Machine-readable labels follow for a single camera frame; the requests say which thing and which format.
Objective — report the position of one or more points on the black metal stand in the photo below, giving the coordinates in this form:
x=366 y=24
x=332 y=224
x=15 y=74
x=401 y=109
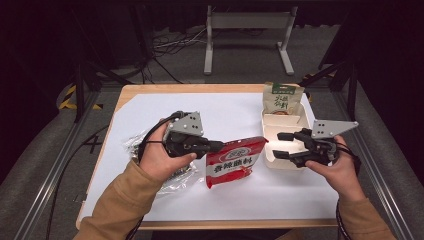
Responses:
x=80 y=93
x=351 y=90

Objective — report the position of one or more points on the white table mat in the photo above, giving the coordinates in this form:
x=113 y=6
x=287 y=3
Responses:
x=226 y=110

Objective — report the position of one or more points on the red seasoning packet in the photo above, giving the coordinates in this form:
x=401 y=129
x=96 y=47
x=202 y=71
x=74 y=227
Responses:
x=233 y=163

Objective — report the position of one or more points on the beige and green packet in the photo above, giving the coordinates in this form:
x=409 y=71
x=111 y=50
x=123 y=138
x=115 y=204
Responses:
x=283 y=100

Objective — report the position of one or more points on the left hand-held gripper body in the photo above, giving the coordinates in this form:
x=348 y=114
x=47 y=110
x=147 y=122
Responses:
x=186 y=126

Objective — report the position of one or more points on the aluminium floor rail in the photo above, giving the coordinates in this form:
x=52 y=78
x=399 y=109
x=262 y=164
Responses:
x=50 y=180
x=376 y=160

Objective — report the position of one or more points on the yellow and black hazard tape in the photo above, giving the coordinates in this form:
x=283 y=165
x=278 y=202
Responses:
x=68 y=100

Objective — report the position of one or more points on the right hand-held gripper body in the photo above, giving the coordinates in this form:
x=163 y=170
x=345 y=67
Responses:
x=330 y=128

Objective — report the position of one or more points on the person's right hand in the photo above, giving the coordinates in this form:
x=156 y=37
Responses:
x=343 y=176

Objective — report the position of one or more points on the clear bag of dried seaweed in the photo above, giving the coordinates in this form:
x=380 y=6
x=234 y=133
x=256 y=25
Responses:
x=180 y=178

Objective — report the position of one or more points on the cream plastic divided box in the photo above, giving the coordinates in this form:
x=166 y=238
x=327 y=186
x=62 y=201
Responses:
x=283 y=126

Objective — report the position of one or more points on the person's left hand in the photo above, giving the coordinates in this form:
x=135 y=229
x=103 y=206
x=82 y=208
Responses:
x=155 y=160

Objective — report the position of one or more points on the white metal stand frame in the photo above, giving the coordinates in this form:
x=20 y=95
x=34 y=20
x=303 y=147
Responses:
x=248 y=20

